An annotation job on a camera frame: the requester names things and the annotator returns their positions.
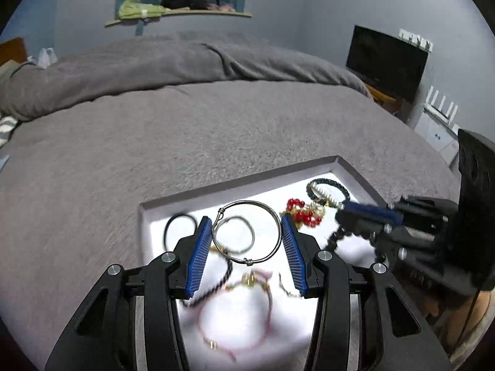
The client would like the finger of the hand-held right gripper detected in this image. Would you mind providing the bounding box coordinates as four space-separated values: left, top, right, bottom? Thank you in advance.
342 196 459 225
334 211 408 261

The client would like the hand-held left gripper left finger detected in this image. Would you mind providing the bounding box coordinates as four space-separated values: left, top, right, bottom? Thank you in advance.
44 216 214 371

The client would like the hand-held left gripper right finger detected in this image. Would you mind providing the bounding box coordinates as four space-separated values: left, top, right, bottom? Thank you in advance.
280 214 453 371

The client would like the small dark red bead bracelet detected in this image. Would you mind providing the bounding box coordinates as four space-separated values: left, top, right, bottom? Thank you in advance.
328 227 387 264

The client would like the thin gold chain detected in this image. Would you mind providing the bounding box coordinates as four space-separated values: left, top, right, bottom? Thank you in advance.
278 272 303 299

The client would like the black twisted cord bracelet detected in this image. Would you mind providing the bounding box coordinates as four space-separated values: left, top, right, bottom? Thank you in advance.
181 257 235 310

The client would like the black hair tie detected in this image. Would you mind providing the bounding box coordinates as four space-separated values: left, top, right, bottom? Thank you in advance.
163 213 199 250

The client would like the thin grey hair tie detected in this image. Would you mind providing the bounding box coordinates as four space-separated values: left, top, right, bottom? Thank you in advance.
213 216 256 254

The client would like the pink string bracelet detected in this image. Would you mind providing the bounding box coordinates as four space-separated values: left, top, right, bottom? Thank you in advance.
197 270 273 362

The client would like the black braided bracelet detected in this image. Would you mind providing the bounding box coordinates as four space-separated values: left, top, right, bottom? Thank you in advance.
306 177 351 208

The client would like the silver bangle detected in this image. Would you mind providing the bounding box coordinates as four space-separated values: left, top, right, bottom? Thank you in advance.
211 200 282 267

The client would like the white shallow tray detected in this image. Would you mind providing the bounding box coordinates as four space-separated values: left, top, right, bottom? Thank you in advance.
138 155 389 371

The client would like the person's right forearm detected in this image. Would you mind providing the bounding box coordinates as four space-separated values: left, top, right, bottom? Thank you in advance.
425 289 495 362

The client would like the white router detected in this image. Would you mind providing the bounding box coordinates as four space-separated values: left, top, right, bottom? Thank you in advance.
423 87 462 125

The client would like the wooden television stand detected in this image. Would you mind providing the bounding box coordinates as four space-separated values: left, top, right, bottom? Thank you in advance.
363 82 411 121

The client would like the grey bedspread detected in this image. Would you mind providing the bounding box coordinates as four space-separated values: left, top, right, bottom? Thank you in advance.
0 81 462 371

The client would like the black flat television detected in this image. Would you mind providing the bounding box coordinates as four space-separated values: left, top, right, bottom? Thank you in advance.
346 25 430 103

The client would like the grey rolled duvet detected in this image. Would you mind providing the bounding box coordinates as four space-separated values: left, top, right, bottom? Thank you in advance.
0 33 374 123

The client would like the striped pillow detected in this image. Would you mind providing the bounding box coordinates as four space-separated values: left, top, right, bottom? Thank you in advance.
0 114 21 148

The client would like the wooden window sill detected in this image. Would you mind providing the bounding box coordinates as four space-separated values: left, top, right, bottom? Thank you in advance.
104 10 253 28

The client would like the green cloth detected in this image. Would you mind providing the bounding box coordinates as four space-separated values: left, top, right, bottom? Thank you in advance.
118 0 166 20

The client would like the black bag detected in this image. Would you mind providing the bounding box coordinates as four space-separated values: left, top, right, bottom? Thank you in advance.
159 0 209 11

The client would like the olive green pillow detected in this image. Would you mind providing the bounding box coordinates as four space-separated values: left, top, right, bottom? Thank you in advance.
0 61 22 83

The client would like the wooden headboard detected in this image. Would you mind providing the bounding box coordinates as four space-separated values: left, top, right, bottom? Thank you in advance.
0 38 28 67

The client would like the black cable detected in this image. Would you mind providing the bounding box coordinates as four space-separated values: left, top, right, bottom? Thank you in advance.
452 288 482 356

